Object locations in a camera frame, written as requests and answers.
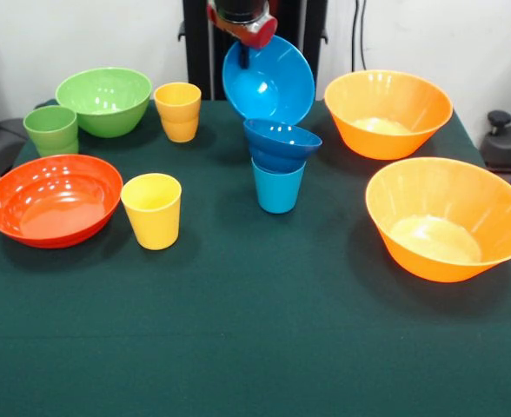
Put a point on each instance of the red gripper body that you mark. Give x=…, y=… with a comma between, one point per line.
x=260, y=37

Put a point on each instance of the dark blue plastic bowl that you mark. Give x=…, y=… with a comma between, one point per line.
x=281, y=143

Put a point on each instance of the green plastic bowl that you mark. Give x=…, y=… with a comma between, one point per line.
x=103, y=100

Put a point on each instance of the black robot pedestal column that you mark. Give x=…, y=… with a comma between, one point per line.
x=197, y=48

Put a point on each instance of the green plastic cup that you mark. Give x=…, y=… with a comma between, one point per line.
x=57, y=150
x=51, y=126

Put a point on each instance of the light blue plastic bowl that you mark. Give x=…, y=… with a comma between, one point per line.
x=277, y=82

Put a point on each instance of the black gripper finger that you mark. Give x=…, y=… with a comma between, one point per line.
x=243, y=56

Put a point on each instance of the dark green tablecloth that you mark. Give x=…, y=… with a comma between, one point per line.
x=255, y=326

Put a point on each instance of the red plastic bowl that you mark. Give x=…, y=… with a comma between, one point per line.
x=51, y=200

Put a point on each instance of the light blue plastic cup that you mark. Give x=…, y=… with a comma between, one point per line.
x=277, y=193

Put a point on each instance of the orange plastic bowl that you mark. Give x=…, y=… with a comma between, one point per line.
x=449, y=204
x=388, y=102

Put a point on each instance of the yellow plastic cup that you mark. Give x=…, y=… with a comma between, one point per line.
x=177, y=102
x=153, y=221
x=181, y=130

